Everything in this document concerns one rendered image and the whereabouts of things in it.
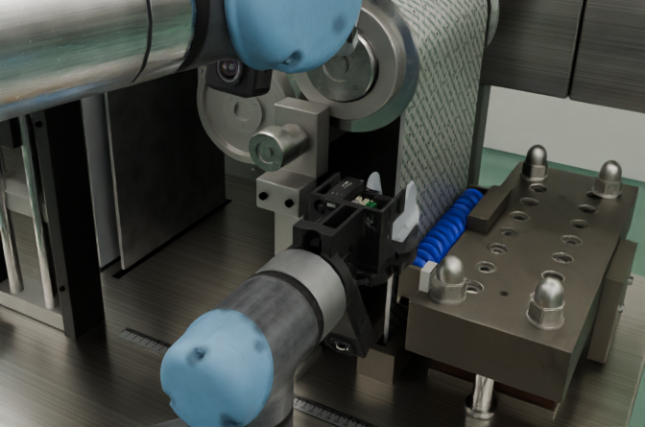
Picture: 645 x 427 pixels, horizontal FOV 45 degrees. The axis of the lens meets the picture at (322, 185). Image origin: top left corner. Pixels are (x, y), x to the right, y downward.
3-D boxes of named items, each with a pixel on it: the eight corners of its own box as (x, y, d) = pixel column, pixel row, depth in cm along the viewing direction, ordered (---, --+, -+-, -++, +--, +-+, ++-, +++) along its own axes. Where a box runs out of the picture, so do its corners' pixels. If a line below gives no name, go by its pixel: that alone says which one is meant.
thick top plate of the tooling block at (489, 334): (404, 349, 80) (409, 300, 77) (513, 198, 112) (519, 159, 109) (561, 404, 73) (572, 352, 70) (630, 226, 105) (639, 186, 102)
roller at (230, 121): (198, 151, 88) (193, 47, 83) (309, 88, 108) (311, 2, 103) (289, 175, 83) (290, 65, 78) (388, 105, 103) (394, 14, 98)
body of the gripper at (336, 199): (412, 187, 70) (352, 245, 61) (405, 268, 74) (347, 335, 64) (337, 168, 73) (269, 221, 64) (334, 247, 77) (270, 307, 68)
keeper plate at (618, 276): (586, 358, 89) (604, 276, 84) (603, 314, 97) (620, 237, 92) (609, 366, 88) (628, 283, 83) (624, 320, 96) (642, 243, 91)
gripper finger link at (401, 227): (441, 167, 78) (403, 202, 71) (436, 219, 81) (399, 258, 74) (413, 160, 80) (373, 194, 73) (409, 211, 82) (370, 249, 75)
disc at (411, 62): (282, 119, 81) (279, -26, 75) (285, 117, 82) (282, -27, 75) (414, 144, 75) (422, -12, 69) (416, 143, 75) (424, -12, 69)
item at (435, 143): (389, 274, 83) (400, 111, 75) (462, 190, 102) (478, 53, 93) (393, 275, 83) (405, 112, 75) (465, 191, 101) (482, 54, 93)
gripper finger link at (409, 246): (432, 228, 76) (394, 270, 69) (430, 242, 77) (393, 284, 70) (388, 216, 78) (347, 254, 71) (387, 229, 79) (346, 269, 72)
